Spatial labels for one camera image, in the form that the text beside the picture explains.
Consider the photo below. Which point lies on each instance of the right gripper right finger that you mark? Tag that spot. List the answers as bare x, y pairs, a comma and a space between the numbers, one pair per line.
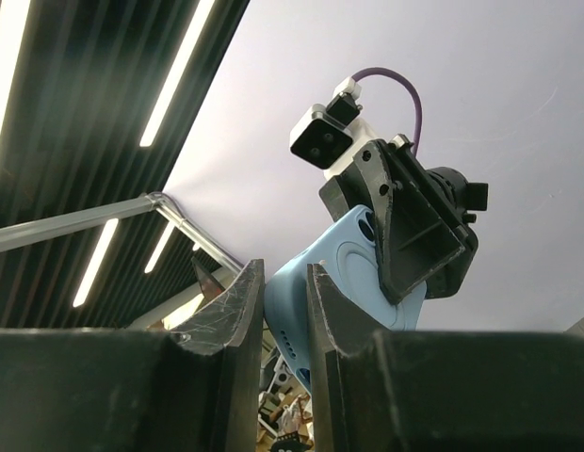
380, 390

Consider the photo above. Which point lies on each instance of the phone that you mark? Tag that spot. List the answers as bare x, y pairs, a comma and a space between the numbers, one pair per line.
347, 252

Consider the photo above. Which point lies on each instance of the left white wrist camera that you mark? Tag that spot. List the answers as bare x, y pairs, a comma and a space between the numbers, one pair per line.
328, 136

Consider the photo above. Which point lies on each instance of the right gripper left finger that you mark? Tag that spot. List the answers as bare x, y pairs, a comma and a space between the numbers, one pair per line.
193, 389

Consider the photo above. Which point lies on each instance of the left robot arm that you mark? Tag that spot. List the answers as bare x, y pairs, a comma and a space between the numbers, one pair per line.
422, 218

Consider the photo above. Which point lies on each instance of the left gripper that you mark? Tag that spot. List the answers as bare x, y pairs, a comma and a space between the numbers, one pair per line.
423, 217

